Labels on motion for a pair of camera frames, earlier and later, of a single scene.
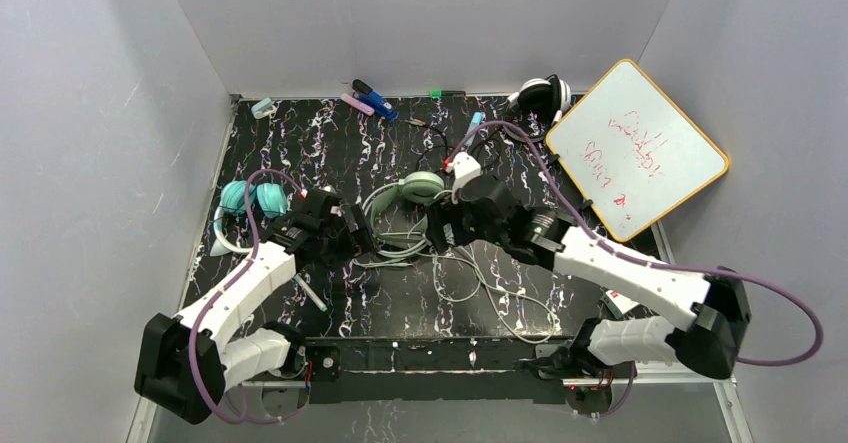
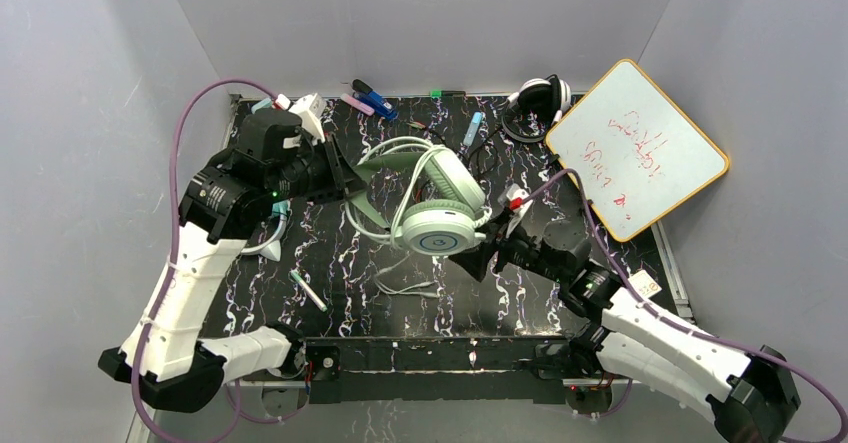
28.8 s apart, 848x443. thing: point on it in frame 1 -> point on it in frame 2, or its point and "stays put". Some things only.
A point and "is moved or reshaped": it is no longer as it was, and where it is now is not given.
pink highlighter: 357,104 stays put
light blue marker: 475,121 stays put
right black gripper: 448,229 -> 497,244
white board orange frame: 632,151 stays put
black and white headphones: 538,103 stays put
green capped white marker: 322,306 stays put
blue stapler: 366,94 stays put
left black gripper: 357,229 -> 334,169
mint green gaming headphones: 391,212 is moved or reshaped
